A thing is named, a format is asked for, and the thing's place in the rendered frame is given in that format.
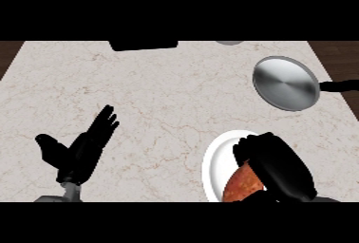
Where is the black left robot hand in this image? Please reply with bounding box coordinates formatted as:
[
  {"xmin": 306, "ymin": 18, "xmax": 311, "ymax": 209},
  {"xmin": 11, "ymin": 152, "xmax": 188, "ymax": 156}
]
[{"xmin": 34, "ymin": 104, "xmax": 121, "ymax": 187}]

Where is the black appliance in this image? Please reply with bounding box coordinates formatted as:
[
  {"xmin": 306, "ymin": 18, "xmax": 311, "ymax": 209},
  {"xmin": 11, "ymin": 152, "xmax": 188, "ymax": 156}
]
[{"xmin": 108, "ymin": 40, "xmax": 180, "ymax": 52}]

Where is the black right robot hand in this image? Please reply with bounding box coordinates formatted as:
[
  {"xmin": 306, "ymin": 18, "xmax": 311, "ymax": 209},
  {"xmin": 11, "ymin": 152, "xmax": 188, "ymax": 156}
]
[{"xmin": 232, "ymin": 131, "xmax": 318, "ymax": 203}]

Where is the white plate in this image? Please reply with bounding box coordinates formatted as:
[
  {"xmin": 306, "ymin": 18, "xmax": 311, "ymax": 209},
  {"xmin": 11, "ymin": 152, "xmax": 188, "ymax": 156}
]
[{"xmin": 201, "ymin": 129, "xmax": 269, "ymax": 203}]

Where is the steel pan with black handle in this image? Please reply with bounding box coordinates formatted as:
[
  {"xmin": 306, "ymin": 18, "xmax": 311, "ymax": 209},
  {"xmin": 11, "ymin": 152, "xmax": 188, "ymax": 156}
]
[{"xmin": 251, "ymin": 55, "xmax": 359, "ymax": 112}]

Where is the orange sweet potato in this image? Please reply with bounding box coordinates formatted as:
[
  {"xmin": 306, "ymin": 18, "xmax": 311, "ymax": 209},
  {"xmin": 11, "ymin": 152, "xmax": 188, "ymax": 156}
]
[{"xmin": 220, "ymin": 160, "xmax": 266, "ymax": 203}]

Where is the grey round object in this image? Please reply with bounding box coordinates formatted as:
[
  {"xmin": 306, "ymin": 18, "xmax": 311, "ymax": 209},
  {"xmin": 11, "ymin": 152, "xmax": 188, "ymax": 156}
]
[{"xmin": 214, "ymin": 40, "xmax": 246, "ymax": 47}]

